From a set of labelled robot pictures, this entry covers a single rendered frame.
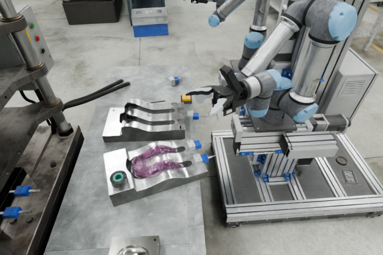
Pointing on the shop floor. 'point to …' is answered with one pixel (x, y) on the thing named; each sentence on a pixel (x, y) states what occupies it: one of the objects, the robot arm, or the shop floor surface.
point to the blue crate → (150, 30)
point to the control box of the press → (6, 49)
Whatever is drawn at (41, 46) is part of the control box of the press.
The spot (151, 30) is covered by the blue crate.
